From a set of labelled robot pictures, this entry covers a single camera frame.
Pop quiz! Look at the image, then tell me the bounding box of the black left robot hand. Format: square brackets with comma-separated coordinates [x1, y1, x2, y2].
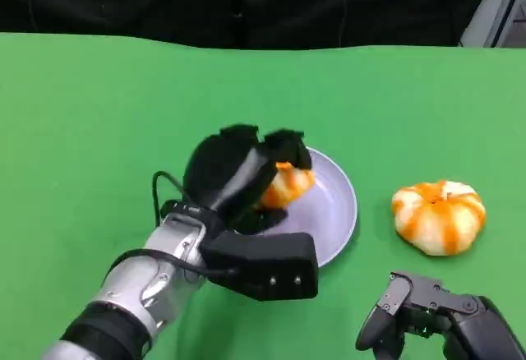
[182, 123, 314, 235]

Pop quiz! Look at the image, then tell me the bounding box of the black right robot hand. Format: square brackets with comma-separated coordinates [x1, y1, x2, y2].
[355, 270, 526, 360]

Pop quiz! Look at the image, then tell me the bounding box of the orange and white bread roll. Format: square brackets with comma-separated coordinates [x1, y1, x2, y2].
[256, 161, 316, 210]
[390, 179, 487, 257]

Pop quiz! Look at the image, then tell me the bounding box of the green cloth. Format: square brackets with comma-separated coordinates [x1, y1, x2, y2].
[0, 32, 526, 360]

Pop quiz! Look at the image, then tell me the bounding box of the lilac plate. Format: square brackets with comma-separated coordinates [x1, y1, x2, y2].
[254, 147, 358, 269]

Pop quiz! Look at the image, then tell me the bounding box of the black curtain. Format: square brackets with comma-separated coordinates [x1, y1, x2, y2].
[0, 0, 499, 51]

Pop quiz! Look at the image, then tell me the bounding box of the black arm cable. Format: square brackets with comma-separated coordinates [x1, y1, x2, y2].
[108, 170, 242, 281]

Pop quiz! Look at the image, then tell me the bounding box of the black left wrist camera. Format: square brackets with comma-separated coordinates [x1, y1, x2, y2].
[198, 230, 320, 302]

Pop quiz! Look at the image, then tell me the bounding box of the grey metal frame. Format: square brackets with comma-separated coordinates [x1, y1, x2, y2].
[459, 0, 526, 48]

